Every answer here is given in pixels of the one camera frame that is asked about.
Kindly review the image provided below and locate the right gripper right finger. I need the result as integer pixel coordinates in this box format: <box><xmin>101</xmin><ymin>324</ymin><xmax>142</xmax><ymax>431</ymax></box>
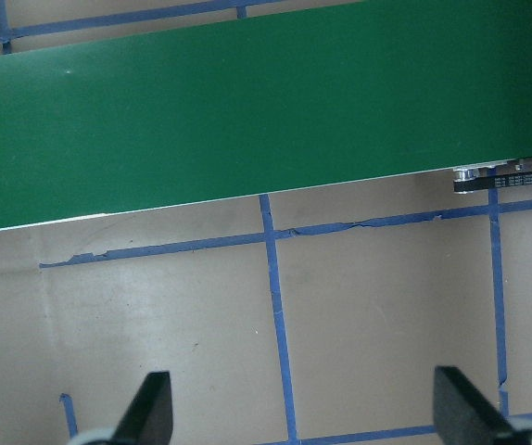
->
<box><xmin>433</xmin><ymin>366</ymin><xmax>516</xmax><ymax>445</ymax></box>

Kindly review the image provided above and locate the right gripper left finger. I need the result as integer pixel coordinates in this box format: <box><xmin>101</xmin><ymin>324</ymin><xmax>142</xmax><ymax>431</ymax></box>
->
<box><xmin>110</xmin><ymin>371</ymin><xmax>173</xmax><ymax>445</ymax></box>

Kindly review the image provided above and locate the green conveyor belt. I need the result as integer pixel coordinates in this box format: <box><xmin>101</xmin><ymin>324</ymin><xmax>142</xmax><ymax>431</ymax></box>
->
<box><xmin>0</xmin><ymin>1</ymin><xmax>532</xmax><ymax>229</ymax></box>

